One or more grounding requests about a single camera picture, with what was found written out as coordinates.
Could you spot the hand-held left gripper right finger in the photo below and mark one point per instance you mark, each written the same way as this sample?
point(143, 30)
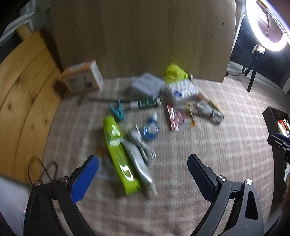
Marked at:
point(199, 172)

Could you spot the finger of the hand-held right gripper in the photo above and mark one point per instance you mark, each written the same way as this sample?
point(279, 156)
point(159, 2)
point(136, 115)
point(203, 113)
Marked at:
point(283, 138)
point(278, 147)

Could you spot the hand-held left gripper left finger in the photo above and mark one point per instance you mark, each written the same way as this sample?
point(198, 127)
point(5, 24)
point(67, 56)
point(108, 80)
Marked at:
point(83, 179)

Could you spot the black container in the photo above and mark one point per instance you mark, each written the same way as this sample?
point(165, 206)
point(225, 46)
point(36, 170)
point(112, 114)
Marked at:
point(277, 177)

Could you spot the teal clothespin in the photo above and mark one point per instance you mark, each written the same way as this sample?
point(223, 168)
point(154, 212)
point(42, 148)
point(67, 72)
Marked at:
point(119, 112)

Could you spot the lime green tube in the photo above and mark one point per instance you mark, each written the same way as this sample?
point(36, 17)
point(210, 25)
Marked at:
point(117, 154)

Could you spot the silver tube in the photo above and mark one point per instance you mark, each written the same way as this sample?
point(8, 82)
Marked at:
point(140, 168)

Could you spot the red snack packet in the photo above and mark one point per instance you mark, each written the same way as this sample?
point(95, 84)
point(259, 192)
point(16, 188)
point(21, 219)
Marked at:
point(179, 118)

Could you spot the blue correction tape dispenser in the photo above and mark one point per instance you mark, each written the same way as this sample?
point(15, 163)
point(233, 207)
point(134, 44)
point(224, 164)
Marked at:
point(150, 129)

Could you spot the tan slender stick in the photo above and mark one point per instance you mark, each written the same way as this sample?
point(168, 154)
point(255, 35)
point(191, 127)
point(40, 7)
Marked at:
point(204, 97)

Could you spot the grey spoon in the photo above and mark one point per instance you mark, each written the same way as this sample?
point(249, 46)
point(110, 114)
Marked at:
point(102, 99)

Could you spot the white tissue pack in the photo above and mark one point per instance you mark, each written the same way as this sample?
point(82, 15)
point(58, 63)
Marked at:
point(181, 92)

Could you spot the green and white marker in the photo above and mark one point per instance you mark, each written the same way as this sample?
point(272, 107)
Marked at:
point(145, 104)

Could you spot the pine wood panel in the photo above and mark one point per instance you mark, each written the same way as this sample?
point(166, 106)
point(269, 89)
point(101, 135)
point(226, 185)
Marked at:
point(22, 102)

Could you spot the white plastic box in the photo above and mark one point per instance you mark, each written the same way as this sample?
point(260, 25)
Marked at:
point(147, 86)

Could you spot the orange cardboard box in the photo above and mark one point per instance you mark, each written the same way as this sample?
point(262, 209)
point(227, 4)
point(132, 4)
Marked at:
point(79, 77)

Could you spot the yellow shuttlecock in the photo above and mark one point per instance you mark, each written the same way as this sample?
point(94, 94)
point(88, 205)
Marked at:
point(174, 72)

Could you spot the light wooden board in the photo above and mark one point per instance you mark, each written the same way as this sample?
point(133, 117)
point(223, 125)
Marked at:
point(136, 34)

